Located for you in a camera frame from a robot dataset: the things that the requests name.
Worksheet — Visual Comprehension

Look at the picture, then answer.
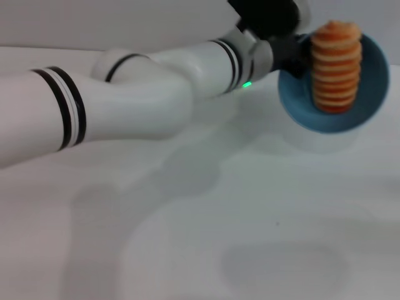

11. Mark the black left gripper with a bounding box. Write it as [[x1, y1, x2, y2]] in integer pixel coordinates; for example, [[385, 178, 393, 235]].
[[269, 34, 314, 79]]

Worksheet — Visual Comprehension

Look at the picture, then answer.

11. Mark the orange striped bread roll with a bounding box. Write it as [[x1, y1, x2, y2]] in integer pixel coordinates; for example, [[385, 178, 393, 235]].
[[309, 19, 364, 114]]

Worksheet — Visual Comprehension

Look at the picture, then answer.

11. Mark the blue bowl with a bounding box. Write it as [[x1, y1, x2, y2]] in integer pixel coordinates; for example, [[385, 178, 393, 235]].
[[277, 32, 391, 135]]

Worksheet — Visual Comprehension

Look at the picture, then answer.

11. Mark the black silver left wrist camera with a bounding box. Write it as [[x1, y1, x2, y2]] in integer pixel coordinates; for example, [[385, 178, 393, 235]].
[[227, 0, 312, 41]]

